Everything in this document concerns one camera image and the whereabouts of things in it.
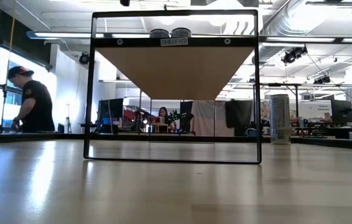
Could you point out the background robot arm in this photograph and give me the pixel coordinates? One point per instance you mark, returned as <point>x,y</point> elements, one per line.
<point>177,116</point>

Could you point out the round ceiling light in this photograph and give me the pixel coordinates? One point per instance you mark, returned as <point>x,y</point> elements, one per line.
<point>167,20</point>

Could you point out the ceiling light strip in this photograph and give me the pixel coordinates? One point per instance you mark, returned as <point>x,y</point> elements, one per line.
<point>303,39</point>
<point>57,35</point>

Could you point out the black monitor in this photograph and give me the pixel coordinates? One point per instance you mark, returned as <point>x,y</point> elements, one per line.
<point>341,110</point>
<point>113,109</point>

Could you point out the red fabric item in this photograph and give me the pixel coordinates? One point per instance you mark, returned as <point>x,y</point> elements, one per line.
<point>130,115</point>

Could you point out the person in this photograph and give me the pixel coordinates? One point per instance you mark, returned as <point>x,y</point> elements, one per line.
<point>164,115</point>
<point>35,105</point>

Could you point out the black hanging cloth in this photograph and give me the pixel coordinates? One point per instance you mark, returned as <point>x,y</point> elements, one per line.
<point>186,107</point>
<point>241,113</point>

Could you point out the small wooden table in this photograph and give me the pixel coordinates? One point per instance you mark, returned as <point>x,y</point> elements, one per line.
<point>160,126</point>

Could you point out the thin tripod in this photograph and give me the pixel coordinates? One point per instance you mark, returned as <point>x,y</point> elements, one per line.
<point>68,124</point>

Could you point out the small black box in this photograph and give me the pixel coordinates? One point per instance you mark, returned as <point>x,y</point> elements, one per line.
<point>61,128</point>

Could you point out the white hanging cloth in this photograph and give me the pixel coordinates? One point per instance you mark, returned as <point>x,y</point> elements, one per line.
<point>207,119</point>

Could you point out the blue white round object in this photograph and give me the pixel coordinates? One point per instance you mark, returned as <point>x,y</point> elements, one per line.
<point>251,133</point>

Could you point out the white sign board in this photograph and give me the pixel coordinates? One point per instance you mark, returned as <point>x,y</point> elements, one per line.
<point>316,109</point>

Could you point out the cluttered workbench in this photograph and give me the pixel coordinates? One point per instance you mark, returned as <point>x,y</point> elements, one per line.
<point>309,129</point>

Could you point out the black ceiling camera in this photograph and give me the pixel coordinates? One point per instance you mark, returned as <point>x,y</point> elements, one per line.
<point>322,80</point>
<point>84,58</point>
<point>291,56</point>

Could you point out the wooden shelf black metal frame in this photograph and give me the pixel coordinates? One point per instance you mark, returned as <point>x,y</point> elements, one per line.
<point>175,71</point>

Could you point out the silver ventilation duct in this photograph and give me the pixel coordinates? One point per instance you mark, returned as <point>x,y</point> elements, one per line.
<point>288,18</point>

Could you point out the black tall stand frame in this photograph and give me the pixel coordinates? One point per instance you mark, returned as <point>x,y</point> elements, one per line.
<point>280,84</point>

